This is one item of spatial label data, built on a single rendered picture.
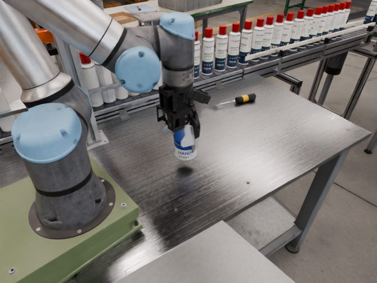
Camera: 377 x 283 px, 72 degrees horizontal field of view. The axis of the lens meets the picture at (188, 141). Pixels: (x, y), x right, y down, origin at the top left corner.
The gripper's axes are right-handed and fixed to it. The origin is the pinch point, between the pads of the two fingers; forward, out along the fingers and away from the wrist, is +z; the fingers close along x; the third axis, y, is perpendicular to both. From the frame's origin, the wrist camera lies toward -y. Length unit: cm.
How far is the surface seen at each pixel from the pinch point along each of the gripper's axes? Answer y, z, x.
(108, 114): 6.3, 5.9, -37.6
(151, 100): -12.0, 5.4, -34.9
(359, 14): -205, 0, -27
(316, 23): -115, -10, -20
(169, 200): 13.7, 8.4, 8.5
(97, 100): 7.8, 0.3, -40.8
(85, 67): 9.0, -12.8, -41.5
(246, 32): -64, -13, -29
